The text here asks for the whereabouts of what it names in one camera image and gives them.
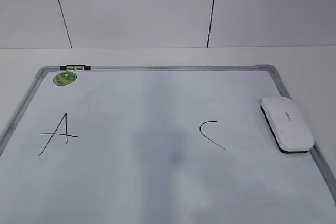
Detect white whiteboard eraser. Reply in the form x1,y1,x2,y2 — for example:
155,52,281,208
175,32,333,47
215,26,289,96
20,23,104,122
261,97,315,153

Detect round green magnet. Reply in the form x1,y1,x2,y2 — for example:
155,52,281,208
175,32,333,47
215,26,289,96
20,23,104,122
53,71,77,86

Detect white board with grey frame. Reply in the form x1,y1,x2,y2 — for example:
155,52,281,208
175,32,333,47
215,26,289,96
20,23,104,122
1,65,335,223

